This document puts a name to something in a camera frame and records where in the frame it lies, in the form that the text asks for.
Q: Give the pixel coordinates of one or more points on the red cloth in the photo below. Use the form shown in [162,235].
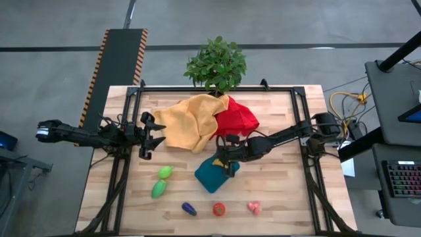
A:
[235,120]

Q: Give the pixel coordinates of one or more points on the teal rectangular plate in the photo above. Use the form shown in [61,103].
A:
[210,177]

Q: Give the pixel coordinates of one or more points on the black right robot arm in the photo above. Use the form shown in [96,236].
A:
[283,133]

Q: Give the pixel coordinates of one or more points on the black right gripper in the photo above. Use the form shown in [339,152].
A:
[240,151]

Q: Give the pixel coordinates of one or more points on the black caster wheel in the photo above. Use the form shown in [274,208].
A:
[380,214]

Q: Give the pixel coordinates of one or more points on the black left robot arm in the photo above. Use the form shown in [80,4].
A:
[75,135]

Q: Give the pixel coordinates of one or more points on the black metal rig frame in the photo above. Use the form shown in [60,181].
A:
[217,89]

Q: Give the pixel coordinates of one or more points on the purple toy eggplant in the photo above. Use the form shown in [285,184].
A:
[188,208]

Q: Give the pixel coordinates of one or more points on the round green toy produce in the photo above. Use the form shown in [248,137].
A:
[164,172]

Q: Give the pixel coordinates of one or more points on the grey desk with keyboard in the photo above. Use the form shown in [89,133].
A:
[394,210]

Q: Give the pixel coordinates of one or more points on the tablet with blue screen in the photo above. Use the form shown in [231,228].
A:
[412,116]

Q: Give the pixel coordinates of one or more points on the backlit black keyboard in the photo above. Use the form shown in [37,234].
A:
[403,179]

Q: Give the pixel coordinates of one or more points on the grey metal stand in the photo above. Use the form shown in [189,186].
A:
[19,164]

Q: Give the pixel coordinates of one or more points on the elongated green toy produce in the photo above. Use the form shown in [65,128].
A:
[159,189]

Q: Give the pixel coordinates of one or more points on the black ramp with hazard stripes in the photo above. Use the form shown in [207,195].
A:
[115,66]

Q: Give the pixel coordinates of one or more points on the yellow-orange cloth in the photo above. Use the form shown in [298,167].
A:
[187,121]

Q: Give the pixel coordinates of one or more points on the green potted plant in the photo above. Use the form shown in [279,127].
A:
[217,64]

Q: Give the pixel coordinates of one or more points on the grey desk top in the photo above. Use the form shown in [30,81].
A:
[391,108]

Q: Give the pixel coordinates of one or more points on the black pole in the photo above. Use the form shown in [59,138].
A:
[398,52]

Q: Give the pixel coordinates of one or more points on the black device with blue light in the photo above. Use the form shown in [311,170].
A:
[8,141]

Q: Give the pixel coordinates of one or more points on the white paper sheet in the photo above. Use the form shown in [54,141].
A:
[348,168]

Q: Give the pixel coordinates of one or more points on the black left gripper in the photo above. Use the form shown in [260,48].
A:
[145,136]

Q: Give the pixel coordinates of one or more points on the red toy tomato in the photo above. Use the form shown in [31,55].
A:
[219,210]

